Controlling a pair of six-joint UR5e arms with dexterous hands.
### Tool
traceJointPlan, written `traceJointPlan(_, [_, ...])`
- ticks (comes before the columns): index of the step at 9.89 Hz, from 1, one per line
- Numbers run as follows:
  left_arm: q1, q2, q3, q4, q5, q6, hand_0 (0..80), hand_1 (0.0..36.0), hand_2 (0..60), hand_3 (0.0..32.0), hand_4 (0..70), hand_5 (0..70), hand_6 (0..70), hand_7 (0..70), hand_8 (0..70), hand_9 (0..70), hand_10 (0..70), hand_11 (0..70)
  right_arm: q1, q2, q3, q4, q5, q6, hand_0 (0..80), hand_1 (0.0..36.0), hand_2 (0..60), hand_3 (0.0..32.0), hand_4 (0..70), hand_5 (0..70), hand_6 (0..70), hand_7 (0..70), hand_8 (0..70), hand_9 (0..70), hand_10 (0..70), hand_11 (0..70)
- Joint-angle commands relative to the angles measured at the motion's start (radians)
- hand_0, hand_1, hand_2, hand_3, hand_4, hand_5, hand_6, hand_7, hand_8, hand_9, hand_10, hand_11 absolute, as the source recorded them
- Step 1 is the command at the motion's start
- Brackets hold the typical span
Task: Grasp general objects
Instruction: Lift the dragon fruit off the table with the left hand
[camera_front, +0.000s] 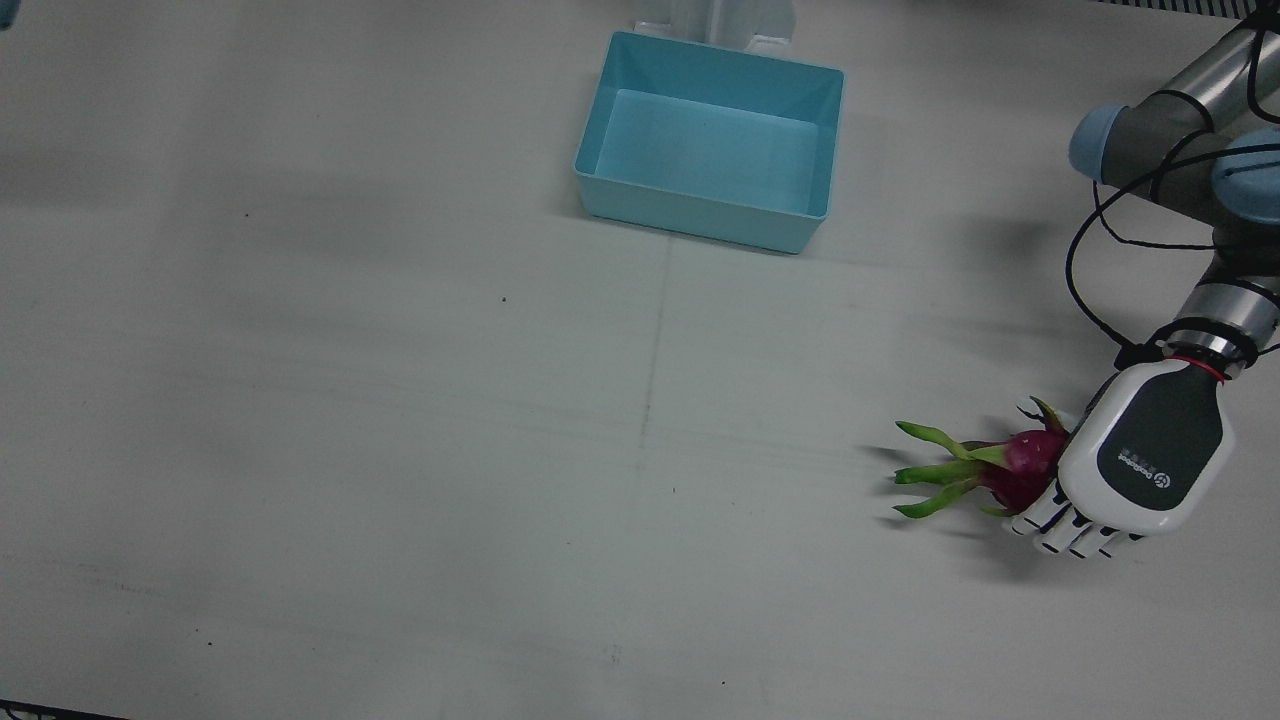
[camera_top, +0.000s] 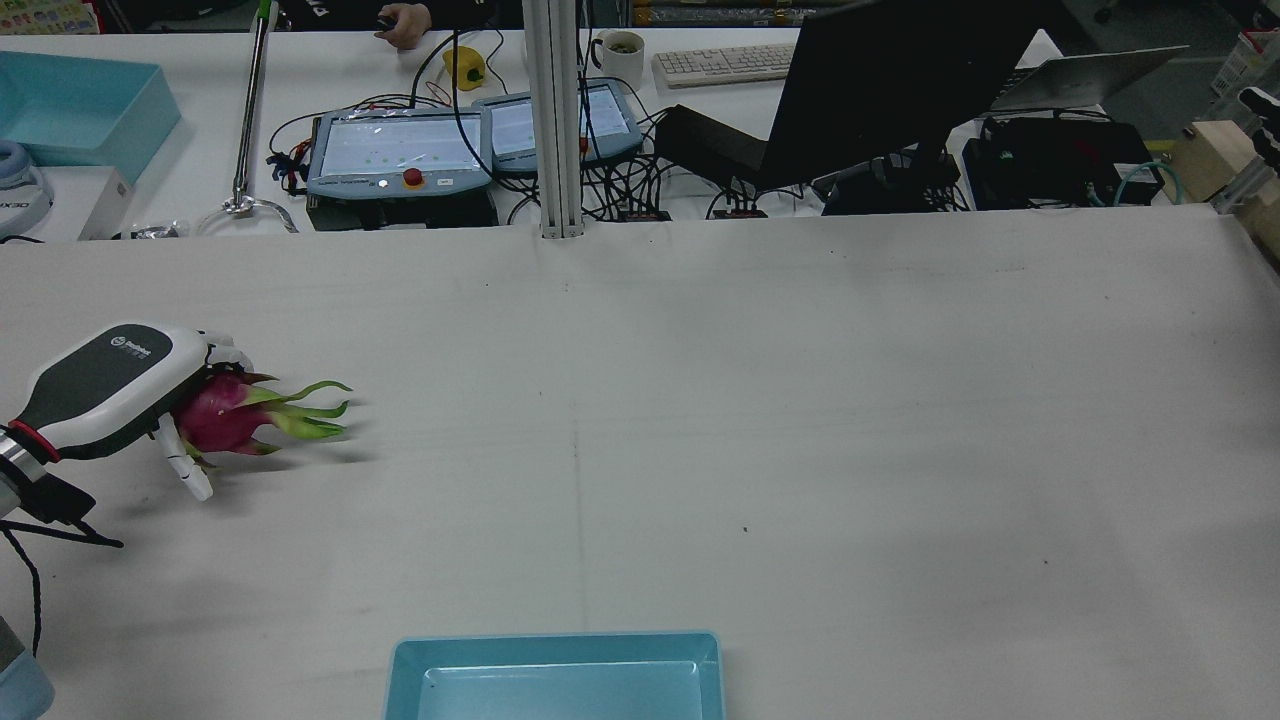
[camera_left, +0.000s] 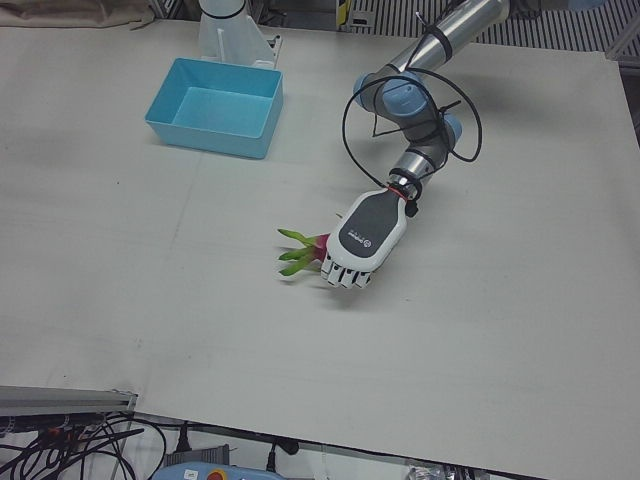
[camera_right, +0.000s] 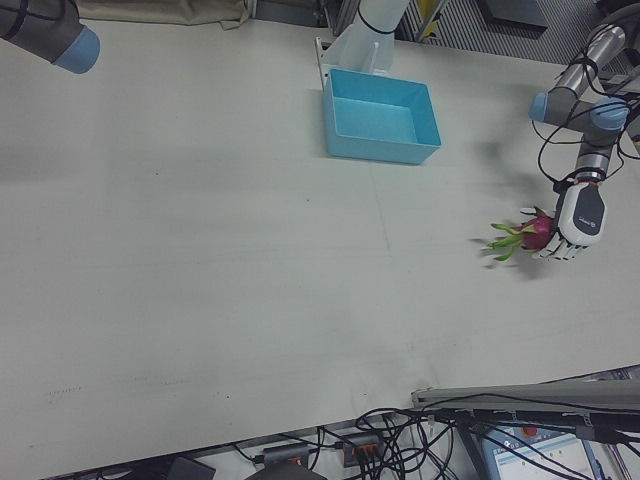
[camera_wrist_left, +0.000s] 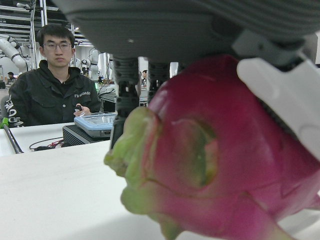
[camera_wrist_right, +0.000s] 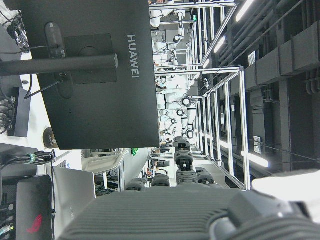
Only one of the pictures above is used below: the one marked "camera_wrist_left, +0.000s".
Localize black electronics box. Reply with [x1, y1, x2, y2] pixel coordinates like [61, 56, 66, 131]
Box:
[62, 124, 112, 146]

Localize metal shelf rack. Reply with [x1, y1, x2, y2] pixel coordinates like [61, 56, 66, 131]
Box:
[0, 0, 61, 70]

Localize man in black jacket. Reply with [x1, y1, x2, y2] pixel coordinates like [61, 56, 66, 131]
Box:
[1, 23, 102, 128]

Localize blue grey teach pendant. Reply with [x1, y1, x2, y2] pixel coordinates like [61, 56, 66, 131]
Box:
[73, 111, 118, 138]

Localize black metal rod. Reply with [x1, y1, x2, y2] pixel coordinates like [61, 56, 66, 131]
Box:
[2, 124, 25, 155]

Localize red dragon fruit green scales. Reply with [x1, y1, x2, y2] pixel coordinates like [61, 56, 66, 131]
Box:
[103, 54, 320, 240]

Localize black and red cable bundle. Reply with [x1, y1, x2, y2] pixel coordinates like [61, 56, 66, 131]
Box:
[28, 136, 72, 152]

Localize white and grey left robot hand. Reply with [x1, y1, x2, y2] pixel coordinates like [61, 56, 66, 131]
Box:
[51, 0, 320, 161]

